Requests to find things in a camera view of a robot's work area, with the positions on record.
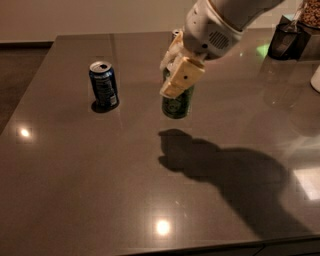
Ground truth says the green soda can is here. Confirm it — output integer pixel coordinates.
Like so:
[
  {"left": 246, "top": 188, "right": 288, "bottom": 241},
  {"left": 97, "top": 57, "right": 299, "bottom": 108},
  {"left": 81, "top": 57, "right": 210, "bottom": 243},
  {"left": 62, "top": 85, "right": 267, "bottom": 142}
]
[{"left": 161, "top": 68, "right": 195, "bottom": 120}]

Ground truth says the jar of nuts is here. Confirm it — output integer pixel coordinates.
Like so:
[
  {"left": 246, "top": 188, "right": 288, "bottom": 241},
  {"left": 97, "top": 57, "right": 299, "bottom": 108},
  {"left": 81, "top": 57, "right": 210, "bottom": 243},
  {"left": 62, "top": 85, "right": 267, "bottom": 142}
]
[{"left": 300, "top": 0, "right": 320, "bottom": 29}]

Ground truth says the blue pepsi can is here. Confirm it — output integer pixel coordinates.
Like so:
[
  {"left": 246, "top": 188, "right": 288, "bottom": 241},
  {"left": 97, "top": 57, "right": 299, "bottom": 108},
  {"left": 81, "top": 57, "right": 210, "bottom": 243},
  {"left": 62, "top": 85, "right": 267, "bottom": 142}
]
[{"left": 89, "top": 61, "right": 119, "bottom": 110}]

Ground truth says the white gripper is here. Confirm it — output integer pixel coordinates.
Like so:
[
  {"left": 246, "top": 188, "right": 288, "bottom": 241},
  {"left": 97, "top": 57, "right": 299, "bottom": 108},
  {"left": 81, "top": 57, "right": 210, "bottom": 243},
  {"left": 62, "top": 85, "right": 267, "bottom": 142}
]
[{"left": 160, "top": 0, "right": 243, "bottom": 99}]

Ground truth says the black snack bag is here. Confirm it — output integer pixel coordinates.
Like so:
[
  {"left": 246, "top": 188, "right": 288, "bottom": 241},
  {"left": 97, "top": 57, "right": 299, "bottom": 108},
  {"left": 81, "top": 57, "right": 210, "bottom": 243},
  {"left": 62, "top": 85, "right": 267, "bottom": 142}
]
[{"left": 268, "top": 16, "right": 312, "bottom": 60}]

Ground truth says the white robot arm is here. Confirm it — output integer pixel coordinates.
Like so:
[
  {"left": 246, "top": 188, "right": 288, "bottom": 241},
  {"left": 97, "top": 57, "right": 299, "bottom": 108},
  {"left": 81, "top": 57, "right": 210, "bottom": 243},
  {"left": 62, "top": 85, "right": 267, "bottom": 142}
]
[{"left": 160, "top": 0, "right": 284, "bottom": 99}]

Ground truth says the silver slim energy can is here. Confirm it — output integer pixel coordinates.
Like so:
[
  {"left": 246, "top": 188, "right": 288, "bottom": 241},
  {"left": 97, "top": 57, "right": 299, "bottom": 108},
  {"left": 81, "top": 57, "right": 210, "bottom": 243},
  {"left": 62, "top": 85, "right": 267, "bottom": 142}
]
[{"left": 171, "top": 29, "right": 182, "bottom": 43}]

